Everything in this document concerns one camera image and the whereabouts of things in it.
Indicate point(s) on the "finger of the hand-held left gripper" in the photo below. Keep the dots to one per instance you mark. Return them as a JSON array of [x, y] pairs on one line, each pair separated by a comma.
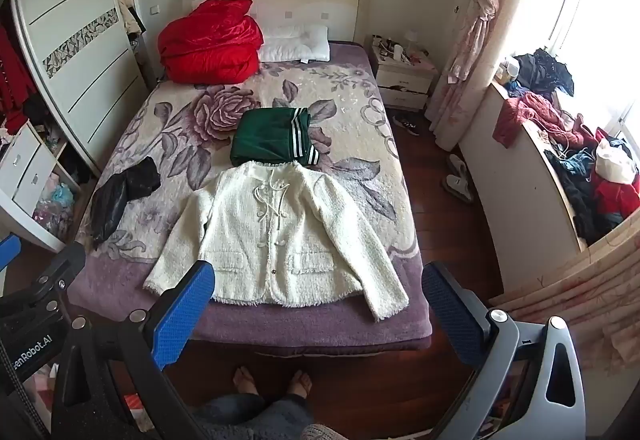
[[57, 277], [8, 249]]

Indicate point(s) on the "pink floral tied curtain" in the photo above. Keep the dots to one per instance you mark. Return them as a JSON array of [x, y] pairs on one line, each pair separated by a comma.
[[480, 34]]

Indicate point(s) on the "cream bed headboard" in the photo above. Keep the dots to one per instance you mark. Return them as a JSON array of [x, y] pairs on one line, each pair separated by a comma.
[[310, 2]]

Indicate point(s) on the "white sliding wardrobe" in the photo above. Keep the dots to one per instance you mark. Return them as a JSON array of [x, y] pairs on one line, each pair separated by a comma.
[[75, 69]]

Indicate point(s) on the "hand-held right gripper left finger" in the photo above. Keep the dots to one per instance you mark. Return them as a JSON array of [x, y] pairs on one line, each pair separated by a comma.
[[182, 320]]

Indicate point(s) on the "person's left foot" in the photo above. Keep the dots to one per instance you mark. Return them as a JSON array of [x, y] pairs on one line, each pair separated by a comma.
[[246, 381]]

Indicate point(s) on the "black crumpled garment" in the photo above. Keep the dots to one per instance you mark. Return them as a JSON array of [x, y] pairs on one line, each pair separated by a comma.
[[112, 200]]

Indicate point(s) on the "white bottle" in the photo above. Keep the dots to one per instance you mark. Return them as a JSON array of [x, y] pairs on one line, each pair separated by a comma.
[[398, 52]]

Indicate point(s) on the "person's foot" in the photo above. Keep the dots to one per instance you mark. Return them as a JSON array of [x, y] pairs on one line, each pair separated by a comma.
[[246, 381], [300, 384]]

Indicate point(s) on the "white slipper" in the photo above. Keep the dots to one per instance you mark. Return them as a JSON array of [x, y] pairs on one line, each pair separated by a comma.
[[459, 187], [456, 164]]

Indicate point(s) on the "white pillow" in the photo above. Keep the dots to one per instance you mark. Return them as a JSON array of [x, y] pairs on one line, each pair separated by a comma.
[[295, 42]]

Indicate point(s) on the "white low cabinet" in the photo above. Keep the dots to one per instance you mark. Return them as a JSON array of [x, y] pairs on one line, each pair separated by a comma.
[[515, 200]]

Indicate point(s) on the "pile of plastic bags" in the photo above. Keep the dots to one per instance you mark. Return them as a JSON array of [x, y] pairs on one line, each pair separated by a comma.
[[55, 202]]

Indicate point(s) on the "person's right foot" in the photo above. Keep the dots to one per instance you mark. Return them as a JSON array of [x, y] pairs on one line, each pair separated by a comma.
[[300, 384]]

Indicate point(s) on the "red hanging clothes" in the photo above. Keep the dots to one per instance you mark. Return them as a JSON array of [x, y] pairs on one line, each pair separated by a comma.
[[12, 84]]

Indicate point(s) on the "white drawer unit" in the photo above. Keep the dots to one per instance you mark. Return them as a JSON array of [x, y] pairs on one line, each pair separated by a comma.
[[27, 180]]

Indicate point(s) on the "white tweed jacket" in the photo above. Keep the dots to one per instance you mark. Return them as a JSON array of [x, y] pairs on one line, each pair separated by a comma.
[[280, 230]]

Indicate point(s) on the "dark shoes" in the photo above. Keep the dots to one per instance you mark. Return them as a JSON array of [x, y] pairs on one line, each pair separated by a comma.
[[405, 122]]

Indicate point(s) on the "red quilt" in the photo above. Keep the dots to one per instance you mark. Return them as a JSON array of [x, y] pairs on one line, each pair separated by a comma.
[[210, 44]]

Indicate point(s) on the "person's dark pants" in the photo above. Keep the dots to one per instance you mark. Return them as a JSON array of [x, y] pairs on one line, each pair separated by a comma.
[[250, 417]]

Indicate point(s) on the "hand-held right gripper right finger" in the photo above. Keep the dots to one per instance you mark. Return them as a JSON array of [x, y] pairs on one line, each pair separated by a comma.
[[450, 315]]

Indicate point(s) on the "green folded garment white stripes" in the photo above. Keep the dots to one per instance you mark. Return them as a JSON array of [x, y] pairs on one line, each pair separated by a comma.
[[265, 132]]

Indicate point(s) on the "pile of mixed clothes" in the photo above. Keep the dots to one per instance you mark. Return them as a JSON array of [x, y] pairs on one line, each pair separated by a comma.
[[575, 154]]

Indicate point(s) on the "white nightstand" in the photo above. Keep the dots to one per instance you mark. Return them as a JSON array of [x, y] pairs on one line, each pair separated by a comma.
[[402, 77]]

